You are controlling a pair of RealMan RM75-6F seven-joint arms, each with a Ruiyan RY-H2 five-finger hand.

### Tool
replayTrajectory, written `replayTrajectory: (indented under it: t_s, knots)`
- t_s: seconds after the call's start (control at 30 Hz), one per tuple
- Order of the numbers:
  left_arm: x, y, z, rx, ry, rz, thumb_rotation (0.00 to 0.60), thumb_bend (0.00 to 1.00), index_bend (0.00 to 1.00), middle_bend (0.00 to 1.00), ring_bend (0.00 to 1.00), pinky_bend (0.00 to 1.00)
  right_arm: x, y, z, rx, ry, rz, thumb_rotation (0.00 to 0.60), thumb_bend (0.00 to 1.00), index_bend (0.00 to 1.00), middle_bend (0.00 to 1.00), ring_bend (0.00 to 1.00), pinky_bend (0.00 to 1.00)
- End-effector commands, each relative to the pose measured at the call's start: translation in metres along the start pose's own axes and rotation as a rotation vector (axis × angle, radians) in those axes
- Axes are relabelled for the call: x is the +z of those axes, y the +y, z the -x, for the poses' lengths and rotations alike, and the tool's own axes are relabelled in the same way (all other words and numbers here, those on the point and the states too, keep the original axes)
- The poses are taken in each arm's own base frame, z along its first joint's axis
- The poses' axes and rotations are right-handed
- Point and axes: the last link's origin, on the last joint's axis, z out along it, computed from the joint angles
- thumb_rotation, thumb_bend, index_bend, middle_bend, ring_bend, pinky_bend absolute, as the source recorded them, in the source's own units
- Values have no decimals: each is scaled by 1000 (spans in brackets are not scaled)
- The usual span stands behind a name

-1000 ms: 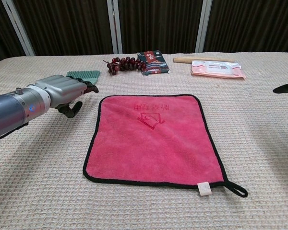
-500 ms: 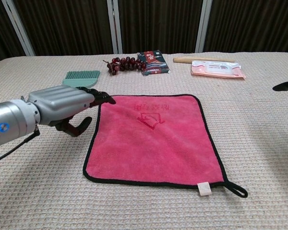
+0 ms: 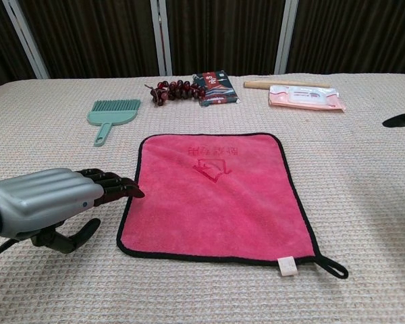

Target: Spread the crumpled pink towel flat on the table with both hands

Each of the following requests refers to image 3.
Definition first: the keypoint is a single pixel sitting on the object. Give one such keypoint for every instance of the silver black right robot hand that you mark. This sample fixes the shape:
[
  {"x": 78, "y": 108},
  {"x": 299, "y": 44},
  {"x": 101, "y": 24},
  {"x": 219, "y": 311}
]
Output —
[{"x": 401, "y": 121}]

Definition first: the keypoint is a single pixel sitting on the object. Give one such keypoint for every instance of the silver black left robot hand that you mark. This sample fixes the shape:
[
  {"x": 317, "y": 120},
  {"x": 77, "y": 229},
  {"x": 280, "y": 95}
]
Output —
[{"x": 37, "y": 195}]

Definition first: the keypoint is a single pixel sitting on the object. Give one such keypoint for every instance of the pink cloth with black edge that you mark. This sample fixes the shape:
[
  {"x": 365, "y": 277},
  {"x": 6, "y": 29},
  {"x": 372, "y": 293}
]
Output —
[{"x": 216, "y": 209}]

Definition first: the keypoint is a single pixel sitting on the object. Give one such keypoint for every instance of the pink wet wipes pack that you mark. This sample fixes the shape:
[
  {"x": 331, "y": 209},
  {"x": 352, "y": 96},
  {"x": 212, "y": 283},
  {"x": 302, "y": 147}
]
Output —
[{"x": 303, "y": 98}]

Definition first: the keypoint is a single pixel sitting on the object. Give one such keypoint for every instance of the teal hand brush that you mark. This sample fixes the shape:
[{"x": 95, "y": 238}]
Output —
[{"x": 111, "y": 116}]

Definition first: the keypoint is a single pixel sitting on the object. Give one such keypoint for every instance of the dark printed packet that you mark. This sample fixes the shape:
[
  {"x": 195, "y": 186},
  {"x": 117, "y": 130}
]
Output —
[{"x": 219, "y": 89}]

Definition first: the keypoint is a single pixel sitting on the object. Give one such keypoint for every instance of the beige woven tablecloth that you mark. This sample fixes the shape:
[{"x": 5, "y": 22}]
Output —
[{"x": 202, "y": 297}]

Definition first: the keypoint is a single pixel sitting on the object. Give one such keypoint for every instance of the white partition post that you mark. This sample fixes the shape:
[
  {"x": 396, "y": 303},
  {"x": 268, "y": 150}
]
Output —
[
  {"x": 286, "y": 33},
  {"x": 162, "y": 33},
  {"x": 23, "y": 33}
]

